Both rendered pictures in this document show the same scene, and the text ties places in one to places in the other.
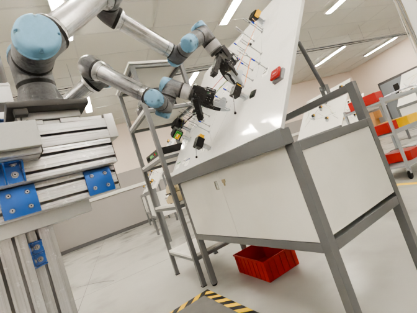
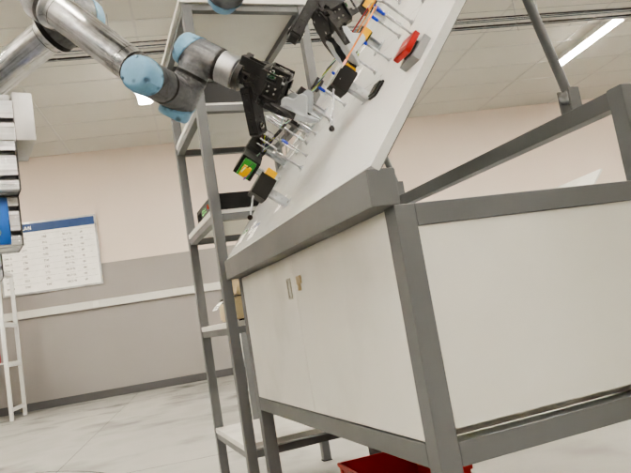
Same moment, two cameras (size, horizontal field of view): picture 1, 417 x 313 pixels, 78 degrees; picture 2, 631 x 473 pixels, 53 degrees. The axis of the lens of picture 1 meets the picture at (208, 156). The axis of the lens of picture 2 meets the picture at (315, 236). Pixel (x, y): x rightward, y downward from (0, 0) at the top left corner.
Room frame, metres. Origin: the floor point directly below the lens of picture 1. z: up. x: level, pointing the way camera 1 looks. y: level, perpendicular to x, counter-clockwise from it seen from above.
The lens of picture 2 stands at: (-0.06, -0.37, 0.64)
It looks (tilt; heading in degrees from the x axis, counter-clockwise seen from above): 7 degrees up; 10
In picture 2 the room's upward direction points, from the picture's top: 9 degrees counter-clockwise
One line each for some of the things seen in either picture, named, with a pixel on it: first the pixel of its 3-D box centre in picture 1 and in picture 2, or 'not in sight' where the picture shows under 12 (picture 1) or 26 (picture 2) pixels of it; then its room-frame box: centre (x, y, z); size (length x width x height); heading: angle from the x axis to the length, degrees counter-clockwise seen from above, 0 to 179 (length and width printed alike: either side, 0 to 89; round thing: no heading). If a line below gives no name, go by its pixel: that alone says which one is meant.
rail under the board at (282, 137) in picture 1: (211, 165); (283, 242); (1.49, 0.00, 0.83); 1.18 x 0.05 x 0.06; 31
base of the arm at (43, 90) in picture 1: (40, 99); not in sight; (0.85, 0.47, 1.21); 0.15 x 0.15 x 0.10
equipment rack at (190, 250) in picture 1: (178, 169); (262, 250); (2.39, 0.30, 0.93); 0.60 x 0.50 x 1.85; 31
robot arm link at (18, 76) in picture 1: (31, 66); not in sight; (0.84, 0.47, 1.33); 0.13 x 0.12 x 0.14; 42
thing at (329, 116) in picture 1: (328, 131); not in sight; (5.25, -2.46, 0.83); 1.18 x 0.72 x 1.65; 23
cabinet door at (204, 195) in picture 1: (206, 205); (275, 334); (1.74, 0.12, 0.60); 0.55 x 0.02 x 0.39; 31
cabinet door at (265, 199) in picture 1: (258, 199); (346, 328); (1.26, -0.16, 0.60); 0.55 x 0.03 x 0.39; 31
